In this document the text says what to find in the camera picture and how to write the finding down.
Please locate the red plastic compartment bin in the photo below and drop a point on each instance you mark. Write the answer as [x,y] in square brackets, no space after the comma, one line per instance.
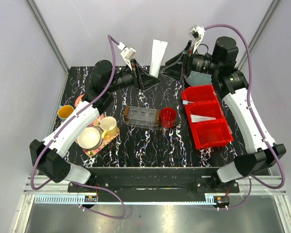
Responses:
[212,133]

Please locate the white toothpaste tube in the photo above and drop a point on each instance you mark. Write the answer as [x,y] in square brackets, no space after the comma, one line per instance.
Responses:
[198,118]
[158,51]

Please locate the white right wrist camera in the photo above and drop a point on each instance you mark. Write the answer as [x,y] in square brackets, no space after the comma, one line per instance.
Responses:
[196,33]

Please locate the white scalloped bowl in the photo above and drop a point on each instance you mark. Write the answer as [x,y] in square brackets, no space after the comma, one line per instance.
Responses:
[89,139]

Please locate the red translucent cup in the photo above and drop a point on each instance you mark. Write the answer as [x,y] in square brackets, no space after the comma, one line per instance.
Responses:
[168,117]

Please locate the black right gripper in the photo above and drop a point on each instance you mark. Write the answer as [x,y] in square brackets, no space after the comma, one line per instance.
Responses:
[174,69]

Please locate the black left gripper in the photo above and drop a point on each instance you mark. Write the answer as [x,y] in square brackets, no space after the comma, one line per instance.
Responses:
[142,79]

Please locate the cream and yellow mug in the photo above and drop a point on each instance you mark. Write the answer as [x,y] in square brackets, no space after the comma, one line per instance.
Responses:
[109,127]

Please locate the blue and yellow mug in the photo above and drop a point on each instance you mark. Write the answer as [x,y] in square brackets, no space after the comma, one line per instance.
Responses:
[64,111]

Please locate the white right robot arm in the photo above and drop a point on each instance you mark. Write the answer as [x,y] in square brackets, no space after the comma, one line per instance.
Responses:
[262,152]

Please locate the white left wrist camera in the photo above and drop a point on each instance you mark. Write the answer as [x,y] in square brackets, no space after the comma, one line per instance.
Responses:
[126,53]

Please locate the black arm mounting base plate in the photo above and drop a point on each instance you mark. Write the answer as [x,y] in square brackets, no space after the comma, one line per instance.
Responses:
[195,179]

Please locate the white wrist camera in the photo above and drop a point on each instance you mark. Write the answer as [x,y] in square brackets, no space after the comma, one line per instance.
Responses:
[126,53]
[196,33]

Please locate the grey round plate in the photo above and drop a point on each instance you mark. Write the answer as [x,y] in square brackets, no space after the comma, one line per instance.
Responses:
[198,79]

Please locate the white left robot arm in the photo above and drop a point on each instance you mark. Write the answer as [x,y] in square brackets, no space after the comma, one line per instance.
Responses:
[48,155]

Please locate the clear holder with wooden ends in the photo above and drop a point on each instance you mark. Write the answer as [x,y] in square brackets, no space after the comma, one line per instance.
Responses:
[142,117]

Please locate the blue and white toothbrush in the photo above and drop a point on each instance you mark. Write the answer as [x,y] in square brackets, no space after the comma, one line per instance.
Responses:
[185,102]

